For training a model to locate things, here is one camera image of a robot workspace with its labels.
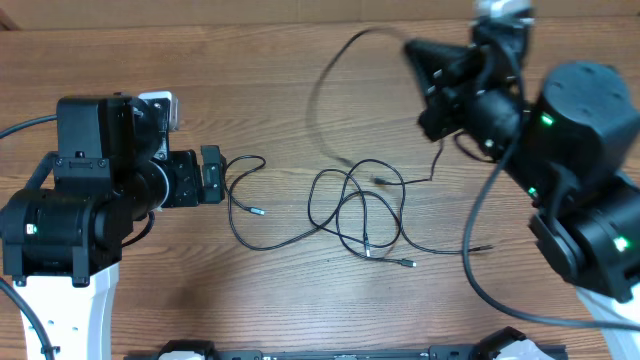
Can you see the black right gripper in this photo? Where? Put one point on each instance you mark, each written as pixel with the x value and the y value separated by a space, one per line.
pixel 441 74

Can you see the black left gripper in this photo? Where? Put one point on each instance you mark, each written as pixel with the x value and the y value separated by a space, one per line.
pixel 186 166

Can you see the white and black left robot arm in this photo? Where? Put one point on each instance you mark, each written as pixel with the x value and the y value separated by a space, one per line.
pixel 64 232

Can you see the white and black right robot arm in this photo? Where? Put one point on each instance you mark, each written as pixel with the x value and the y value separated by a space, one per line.
pixel 565 150

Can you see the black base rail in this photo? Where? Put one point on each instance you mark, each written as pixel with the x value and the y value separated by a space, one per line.
pixel 507 343

